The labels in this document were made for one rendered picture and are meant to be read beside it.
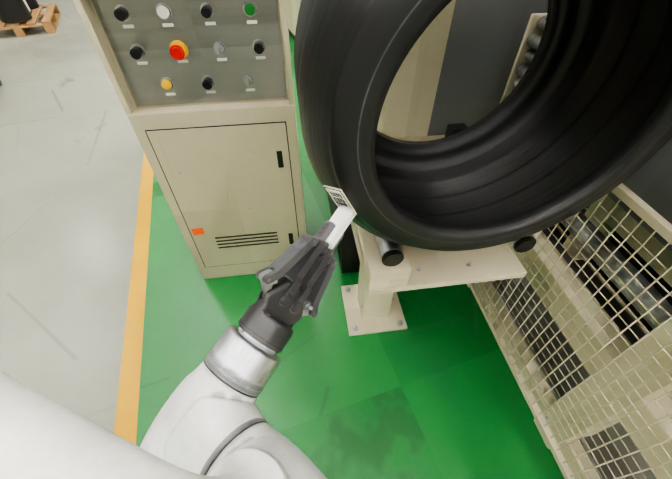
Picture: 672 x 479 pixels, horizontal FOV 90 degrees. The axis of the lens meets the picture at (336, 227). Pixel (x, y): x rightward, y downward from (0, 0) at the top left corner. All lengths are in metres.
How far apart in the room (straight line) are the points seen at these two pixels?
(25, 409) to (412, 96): 0.84
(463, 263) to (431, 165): 0.25
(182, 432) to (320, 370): 1.08
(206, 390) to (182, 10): 1.02
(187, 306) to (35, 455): 1.53
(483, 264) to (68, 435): 0.76
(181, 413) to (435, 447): 1.13
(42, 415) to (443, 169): 0.81
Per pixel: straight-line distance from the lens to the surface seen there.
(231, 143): 1.30
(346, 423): 1.47
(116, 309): 1.96
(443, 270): 0.81
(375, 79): 0.42
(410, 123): 0.93
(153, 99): 1.34
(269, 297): 0.48
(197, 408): 0.48
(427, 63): 0.88
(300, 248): 0.49
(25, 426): 0.31
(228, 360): 0.48
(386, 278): 0.72
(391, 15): 0.41
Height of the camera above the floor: 1.42
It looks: 45 degrees down
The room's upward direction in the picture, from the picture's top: straight up
